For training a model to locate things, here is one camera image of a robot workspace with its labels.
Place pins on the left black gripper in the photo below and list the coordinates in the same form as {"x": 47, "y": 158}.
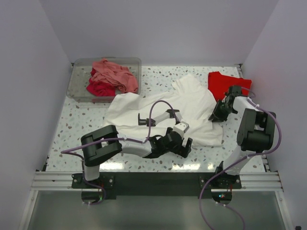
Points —
{"x": 182, "y": 151}

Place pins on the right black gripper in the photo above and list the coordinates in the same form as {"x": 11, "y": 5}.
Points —
{"x": 217, "y": 116}

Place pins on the white printed t shirt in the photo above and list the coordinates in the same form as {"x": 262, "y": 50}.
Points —
{"x": 194, "y": 101}

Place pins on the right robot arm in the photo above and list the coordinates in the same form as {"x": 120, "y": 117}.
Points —
{"x": 254, "y": 136}

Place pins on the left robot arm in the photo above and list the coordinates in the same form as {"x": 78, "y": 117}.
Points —
{"x": 103, "y": 144}

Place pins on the bright red folded t shirt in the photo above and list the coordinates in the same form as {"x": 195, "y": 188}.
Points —
{"x": 218, "y": 84}

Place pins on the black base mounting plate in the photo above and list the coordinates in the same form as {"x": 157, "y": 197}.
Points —
{"x": 143, "y": 184}

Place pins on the dark red t shirt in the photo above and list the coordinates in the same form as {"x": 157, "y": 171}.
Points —
{"x": 101, "y": 89}

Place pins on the pink t shirt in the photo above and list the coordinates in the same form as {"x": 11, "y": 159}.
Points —
{"x": 118, "y": 76}

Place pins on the clear plastic bin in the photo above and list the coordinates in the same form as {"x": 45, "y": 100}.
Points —
{"x": 81, "y": 73}

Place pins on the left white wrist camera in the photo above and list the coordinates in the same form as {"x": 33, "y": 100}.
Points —
{"x": 181, "y": 128}

